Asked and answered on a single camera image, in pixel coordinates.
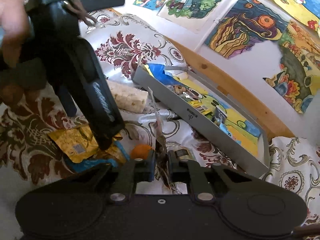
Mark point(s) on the anime boy wall drawing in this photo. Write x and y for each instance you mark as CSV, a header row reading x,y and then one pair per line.
x,y
190,14

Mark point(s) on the starry night wall drawing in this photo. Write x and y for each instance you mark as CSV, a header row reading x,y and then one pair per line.
x,y
247,23

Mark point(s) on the grey tray with cartoon lining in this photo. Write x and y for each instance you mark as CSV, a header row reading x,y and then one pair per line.
x,y
241,138

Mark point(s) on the clear crinkled snack wrapper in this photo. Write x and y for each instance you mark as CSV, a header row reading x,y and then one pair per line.
x,y
161,149

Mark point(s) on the person's left hand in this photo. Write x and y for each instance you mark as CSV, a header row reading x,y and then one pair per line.
x,y
15,23

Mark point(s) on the yellow chips bag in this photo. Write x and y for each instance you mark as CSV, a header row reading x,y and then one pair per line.
x,y
79,144

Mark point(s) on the blue snack packet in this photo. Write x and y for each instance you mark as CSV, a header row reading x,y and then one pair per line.
x,y
100,161

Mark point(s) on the orange tangerine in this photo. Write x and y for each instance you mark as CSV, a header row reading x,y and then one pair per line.
x,y
140,151

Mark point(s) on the floral white bed cover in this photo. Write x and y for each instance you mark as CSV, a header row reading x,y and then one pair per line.
x,y
29,159

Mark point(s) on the wooden bed frame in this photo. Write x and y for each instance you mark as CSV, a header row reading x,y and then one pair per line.
x,y
212,71

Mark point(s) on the landscape wall drawing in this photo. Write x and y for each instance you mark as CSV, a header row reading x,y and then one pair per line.
x,y
298,80

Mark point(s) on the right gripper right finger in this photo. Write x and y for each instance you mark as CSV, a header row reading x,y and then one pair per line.
x,y
192,174

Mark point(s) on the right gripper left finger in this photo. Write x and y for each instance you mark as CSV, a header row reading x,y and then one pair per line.
x,y
133,172

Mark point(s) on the beige nougat bar packet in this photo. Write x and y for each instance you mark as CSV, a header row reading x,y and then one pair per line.
x,y
128,98

